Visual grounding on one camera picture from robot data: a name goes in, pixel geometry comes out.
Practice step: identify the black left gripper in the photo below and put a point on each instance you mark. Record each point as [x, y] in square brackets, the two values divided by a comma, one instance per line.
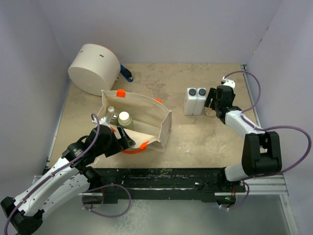
[124, 142]

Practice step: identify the white square bottle dark cap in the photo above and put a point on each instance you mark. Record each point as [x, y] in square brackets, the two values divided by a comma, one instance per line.
[190, 101]

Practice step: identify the green bottle white cap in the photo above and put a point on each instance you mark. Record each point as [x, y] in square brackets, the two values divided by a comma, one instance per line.
[125, 120]

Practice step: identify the large white cylindrical container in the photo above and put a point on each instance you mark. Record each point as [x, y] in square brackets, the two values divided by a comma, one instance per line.
[94, 69]

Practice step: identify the beige bottle beige cap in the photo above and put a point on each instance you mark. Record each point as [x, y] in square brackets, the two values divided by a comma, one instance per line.
[208, 110]

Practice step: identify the clear bottle white cap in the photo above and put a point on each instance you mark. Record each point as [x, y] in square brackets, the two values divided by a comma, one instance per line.
[111, 110]

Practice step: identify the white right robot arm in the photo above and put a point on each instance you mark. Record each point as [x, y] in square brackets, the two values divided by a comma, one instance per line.
[261, 153]

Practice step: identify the blue black tool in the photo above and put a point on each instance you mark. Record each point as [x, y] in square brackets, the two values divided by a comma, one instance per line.
[126, 73]

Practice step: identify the small silver cap bottle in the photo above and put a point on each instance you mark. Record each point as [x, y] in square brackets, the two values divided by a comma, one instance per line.
[114, 118]

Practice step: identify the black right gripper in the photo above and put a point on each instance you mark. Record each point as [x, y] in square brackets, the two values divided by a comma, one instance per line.
[212, 94]

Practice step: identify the canvas bag orange handles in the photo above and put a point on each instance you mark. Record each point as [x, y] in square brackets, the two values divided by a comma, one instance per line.
[152, 120]

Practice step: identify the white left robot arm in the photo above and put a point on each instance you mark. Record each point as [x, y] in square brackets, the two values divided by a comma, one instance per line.
[71, 175]

